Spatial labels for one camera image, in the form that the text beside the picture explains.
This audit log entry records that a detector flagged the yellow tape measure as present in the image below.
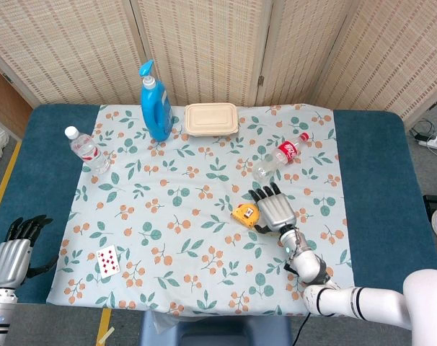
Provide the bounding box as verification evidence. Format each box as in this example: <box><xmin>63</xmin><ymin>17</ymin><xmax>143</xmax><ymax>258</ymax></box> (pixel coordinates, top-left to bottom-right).
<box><xmin>231</xmin><ymin>203</ymin><xmax>262</xmax><ymax>229</ymax></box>

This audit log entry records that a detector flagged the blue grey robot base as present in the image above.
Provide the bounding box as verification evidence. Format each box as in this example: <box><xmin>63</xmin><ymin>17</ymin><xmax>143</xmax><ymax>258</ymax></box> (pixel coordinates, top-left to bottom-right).
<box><xmin>138</xmin><ymin>311</ymin><xmax>293</xmax><ymax>346</ymax></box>

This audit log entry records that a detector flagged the woven bamboo folding screen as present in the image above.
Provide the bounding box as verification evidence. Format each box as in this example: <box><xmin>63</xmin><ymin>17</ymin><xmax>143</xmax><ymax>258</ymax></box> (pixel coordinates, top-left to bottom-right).
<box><xmin>0</xmin><ymin>0</ymin><xmax>437</xmax><ymax>122</ymax></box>

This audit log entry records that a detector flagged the brown wooden panel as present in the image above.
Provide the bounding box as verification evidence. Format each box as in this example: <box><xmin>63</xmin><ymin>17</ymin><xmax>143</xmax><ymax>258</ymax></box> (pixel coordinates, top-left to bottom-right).
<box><xmin>0</xmin><ymin>61</ymin><xmax>34</xmax><ymax>140</ymax></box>

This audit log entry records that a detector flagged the floral patterned tablecloth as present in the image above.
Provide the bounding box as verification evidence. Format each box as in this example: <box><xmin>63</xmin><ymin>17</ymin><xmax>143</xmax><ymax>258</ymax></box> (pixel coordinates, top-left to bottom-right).
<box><xmin>46</xmin><ymin>103</ymin><xmax>358</xmax><ymax>317</ymax></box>

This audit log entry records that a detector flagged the blue detergent pump bottle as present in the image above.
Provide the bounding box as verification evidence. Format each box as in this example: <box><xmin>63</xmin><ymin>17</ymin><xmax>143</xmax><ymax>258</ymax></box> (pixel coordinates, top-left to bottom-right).
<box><xmin>138</xmin><ymin>59</ymin><xmax>175</xmax><ymax>142</ymax></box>

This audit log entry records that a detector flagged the empty cola bottle red label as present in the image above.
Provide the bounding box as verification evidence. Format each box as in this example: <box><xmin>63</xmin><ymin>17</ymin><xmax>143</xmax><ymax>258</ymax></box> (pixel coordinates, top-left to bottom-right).
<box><xmin>252</xmin><ymin>132</ymin><xmax>310</xmax><ymax>181</ymax></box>

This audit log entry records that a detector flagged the black floor cable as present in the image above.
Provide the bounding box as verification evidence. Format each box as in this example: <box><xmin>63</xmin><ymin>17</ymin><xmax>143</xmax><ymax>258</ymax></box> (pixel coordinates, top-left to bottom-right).
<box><xmin>407</xmin><ymin>118</ymin><xmax>437</xmax><ymax>142</ymax></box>

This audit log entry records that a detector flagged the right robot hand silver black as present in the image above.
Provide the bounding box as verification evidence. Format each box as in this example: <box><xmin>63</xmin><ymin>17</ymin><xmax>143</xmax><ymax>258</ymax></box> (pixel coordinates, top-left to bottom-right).
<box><xmin>250</xmin><ymin>182</ymin><xmax>298</xmax><ymax>234</ymax></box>

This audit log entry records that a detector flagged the black box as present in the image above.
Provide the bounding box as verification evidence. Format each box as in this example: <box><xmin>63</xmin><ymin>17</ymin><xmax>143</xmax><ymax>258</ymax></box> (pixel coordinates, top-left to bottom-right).
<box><xmin>423</xmin><ymin>194</ymin><xmax>437</xmax><ymax>217</ymax></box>

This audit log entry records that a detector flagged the clear water bottle white cap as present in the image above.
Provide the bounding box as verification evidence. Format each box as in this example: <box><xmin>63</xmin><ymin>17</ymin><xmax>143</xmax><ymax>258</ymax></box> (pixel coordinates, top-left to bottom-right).
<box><xmin>64</xmin><ymin>125</ymin><xmax>111</xmax><ymax>175</ymax></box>

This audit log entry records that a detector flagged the teal felt table cover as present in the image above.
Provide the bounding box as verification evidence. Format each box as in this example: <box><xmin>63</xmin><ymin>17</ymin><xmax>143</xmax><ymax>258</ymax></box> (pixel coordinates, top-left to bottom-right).
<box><xmin>0</xmin><ymin>103</ymin><xmax>437</xmax><ymax>320</ymax></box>

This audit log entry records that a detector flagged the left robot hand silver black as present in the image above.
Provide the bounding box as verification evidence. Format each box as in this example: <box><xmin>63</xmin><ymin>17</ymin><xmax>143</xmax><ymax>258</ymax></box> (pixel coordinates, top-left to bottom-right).
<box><xmin>0</xmin><ymin>215</ymin><xmax>58</xmax><ymax>289</ymax></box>

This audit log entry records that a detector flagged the nine of diamonds playing card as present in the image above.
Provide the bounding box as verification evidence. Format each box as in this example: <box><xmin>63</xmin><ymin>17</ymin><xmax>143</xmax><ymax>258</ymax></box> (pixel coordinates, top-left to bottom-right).
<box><xmin>96</xmin><ymin>244</ymin><xmax>120</xmax><ymax>279</ymax></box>

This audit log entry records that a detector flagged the beige lidded lunch box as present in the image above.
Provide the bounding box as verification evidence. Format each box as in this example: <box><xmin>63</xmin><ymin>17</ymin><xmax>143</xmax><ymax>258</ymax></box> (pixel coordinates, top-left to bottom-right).
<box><xmin>184</xmin><ymin>102</ymin><xmax>240</xmax><ymax>138</ymax></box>

